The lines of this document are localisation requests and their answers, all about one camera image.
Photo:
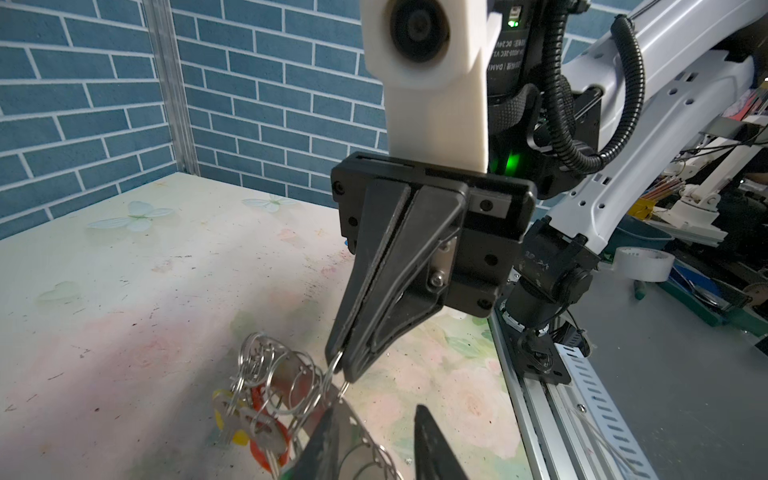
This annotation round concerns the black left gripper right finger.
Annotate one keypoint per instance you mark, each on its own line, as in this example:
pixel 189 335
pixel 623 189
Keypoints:
pixel 434 459

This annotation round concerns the aluminium left corner post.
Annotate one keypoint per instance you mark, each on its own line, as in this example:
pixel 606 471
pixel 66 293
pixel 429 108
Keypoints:
pixel 159 22

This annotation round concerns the aluminium front rail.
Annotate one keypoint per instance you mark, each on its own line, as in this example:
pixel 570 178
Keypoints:
pixel 570 426

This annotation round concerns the white tape roll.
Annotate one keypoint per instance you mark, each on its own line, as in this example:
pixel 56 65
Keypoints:
pixel 643 264

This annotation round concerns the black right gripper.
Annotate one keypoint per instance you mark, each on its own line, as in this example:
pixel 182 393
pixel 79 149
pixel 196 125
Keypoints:
pixel 443 237

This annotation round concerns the large metal keyring band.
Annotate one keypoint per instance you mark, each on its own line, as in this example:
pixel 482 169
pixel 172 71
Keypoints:
pixel 375 461

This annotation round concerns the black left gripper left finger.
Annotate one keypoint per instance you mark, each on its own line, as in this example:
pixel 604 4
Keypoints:
pixel 333 450

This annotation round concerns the red tagged key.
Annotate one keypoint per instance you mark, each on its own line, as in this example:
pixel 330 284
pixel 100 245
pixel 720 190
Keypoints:
pixel 283 419

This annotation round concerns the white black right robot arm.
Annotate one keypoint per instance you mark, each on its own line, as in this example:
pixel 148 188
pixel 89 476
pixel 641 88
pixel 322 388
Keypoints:
pixel 509 167

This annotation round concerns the yellow tagged key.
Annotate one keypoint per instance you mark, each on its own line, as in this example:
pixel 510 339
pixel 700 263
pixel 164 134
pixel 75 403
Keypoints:
pixel 228 420

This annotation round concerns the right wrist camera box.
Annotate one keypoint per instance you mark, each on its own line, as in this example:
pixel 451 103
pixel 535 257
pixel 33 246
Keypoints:
pixel 431 58

